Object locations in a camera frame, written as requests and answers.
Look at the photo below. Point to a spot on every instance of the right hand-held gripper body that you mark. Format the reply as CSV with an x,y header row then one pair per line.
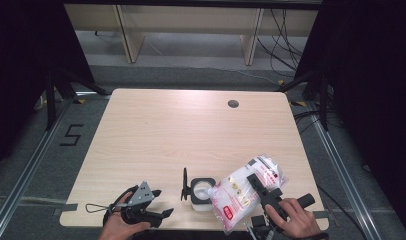
x,y
271,200

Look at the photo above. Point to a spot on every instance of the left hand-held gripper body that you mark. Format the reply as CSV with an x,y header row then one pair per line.
x,y
141,200

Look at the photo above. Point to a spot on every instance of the glass jar with black lid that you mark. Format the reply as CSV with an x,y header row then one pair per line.
x,y
201,191

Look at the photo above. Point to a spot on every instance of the person's right hand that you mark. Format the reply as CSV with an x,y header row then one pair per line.
x,y
299,221

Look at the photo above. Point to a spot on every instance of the person's left hand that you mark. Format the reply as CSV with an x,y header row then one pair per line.
x,y
116,228

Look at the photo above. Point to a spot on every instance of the grey tape strip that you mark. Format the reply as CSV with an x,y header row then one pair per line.
x,y
321,214
70,207

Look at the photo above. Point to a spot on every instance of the black metal stand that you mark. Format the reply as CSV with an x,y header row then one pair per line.
x,y
323,100
51,100

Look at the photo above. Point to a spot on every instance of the black curtain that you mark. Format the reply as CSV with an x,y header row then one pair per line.
x,y
24,66
374,83

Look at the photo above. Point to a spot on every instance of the light wooden shelf unit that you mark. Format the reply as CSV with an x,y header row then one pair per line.
x,y
191,18

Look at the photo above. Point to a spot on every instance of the aluminium floor rail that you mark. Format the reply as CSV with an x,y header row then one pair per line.
x,y
27,170
341,173

